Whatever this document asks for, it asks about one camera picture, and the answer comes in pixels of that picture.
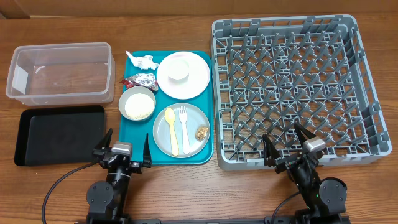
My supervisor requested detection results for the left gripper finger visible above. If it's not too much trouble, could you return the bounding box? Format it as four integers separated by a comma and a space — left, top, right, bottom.
94, 128, 113, 150
142, 133, 152, 164

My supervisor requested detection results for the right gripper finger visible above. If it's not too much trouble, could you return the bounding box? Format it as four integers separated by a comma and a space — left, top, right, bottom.
294, 123, 316, 145
262, 134, 280, 161

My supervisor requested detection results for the yellow plastic spoon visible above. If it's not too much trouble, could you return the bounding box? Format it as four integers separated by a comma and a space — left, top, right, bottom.
165, 108, 179, 156

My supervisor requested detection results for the white plastic fork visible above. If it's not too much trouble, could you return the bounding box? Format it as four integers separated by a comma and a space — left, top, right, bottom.
178, 106, 190, 154

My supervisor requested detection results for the white plastic cup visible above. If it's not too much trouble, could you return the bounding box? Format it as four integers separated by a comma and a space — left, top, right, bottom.
169, 59, 190, 80

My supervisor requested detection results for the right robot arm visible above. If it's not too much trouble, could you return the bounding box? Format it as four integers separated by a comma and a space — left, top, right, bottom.
262, 123, 350, 223

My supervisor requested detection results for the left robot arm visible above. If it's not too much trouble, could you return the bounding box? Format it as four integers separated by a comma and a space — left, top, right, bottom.
86, 129, 152, 223

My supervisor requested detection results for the grey dishwasher rack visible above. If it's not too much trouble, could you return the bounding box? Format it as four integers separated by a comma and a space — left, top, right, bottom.
211, 14, 392, 170

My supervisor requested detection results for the black tray bin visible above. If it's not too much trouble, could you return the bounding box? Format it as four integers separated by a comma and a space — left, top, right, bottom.
14, 105, 106, 166

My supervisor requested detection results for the grey bowl with rice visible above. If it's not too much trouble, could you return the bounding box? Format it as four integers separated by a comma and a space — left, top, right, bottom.
119, 86, 156, 121

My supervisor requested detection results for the brown food scrap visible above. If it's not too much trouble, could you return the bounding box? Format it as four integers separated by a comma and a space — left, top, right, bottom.
195, 126, 209, 141

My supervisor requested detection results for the grey plate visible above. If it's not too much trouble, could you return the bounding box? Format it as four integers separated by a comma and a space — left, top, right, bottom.
153, 103, 210, 159

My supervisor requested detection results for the teal serving tray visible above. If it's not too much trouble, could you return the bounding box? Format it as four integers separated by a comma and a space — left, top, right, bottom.
119, 51, 213, 165

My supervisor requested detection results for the crumpled foil wrapper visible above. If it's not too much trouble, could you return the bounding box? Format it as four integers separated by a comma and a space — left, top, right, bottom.
120, 73, 159, 91

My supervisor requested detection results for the clear plastic bin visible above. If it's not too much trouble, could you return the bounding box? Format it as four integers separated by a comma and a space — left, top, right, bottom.
6, 42, 116, 106

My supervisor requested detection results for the white pink-rimmed plate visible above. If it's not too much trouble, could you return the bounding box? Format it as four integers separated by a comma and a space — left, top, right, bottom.
156, 52, 210, 100

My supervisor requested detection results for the crumpled white tissue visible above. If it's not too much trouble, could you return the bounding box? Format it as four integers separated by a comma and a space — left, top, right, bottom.
126, 51, 159, 70

